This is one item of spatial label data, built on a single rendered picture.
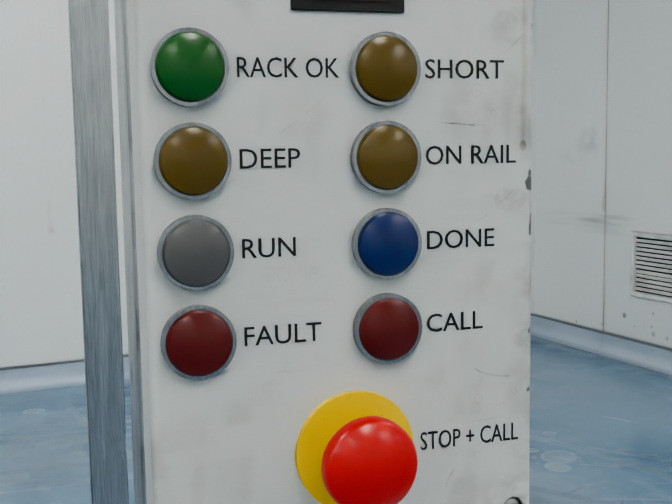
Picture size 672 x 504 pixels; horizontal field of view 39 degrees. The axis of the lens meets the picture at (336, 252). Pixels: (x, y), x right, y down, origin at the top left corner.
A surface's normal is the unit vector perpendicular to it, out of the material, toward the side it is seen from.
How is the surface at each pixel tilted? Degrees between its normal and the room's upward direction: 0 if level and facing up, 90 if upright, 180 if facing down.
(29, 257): 90
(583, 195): 90
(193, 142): 87
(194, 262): 93
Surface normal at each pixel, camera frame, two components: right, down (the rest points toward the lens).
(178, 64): 0.23, 0.10
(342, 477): -0.15, 0.15
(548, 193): -0.91, 0.06
